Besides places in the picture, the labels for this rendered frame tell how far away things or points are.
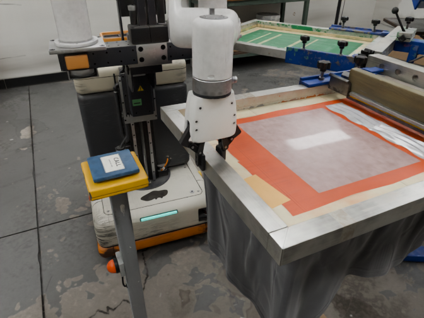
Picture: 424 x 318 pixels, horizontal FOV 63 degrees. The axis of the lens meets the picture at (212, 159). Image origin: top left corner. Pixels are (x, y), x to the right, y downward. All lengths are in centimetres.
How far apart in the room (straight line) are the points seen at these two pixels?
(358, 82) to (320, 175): 45
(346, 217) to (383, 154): 33
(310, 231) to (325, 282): 32
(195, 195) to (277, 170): 109
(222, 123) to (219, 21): 19
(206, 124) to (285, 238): 27
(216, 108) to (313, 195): 26
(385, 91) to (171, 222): 117
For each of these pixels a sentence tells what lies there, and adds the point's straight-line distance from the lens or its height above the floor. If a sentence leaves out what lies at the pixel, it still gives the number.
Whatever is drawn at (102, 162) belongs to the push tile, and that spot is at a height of 97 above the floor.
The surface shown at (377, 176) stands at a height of 97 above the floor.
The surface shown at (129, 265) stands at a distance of 101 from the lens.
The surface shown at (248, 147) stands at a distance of 85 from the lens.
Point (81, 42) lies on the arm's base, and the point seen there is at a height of 115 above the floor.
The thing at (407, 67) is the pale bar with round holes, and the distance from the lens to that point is 135.
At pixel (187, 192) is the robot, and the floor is 28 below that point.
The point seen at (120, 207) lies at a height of 85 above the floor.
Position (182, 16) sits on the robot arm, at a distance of 70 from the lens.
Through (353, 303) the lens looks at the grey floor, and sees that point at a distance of 183.
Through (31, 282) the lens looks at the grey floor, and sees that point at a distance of 199.
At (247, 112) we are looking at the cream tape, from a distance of 104.
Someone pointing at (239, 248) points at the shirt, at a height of 69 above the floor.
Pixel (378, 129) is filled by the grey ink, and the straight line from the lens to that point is 104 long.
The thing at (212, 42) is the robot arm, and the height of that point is 125.
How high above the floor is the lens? 139
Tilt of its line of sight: 32 degrees down
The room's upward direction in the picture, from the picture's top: straight up
